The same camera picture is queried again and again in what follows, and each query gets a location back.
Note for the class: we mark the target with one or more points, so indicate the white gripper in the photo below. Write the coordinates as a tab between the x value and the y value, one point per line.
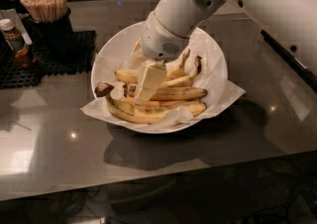
158	41

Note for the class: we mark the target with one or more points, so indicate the black wire condiment rack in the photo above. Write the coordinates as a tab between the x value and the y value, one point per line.
309	78

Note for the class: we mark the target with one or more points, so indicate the front banana with dark stem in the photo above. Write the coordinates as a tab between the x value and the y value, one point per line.
140	114

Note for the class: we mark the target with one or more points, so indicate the black rubber mesh mat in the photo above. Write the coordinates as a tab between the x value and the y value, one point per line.
12	76

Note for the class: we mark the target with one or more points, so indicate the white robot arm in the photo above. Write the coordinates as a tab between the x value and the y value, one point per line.
292	23

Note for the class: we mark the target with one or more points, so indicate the brown sauce bottle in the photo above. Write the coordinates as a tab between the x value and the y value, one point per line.
22	54

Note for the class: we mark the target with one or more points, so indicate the white paper liner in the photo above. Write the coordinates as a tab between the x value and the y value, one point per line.
221	92

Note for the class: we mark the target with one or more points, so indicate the black cup holder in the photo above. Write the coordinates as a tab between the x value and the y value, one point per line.
58	36

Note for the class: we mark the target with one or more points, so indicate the white flat utensil handle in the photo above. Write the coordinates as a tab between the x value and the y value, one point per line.
15	18

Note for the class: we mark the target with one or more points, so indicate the yellow banana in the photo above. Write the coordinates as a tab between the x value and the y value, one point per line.
179	93

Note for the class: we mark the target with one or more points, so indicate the wooden stir sticks bundle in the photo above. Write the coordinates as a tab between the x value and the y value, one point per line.
45	11

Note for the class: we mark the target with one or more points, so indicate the orange-tinted banana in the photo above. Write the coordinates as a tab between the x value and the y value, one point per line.
154	103

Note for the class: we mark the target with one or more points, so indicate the white bowl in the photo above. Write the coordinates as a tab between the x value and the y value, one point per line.
115	49

